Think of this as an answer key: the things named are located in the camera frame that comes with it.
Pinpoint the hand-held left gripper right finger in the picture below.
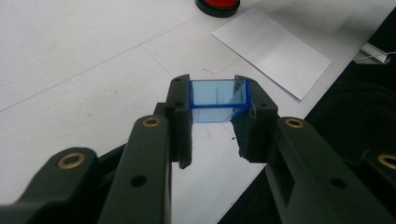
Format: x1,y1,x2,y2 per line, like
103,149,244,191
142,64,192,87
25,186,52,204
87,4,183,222
231,74,280,165

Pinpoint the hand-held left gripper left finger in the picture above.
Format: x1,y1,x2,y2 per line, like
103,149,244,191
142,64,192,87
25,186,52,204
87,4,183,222
153,73,194,171

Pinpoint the clear blue stamp cap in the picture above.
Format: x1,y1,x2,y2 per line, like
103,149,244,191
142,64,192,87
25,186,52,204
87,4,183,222
188,78,252,125

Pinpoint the white paper sheet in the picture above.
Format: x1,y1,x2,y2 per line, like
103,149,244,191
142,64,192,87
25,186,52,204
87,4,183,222
210,7,332,102

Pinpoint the white table mat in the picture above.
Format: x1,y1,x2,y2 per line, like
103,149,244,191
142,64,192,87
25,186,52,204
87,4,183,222
0,0,396,224

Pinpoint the round red ink pad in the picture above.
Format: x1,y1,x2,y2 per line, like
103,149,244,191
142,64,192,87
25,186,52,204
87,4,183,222
194,0,242,19

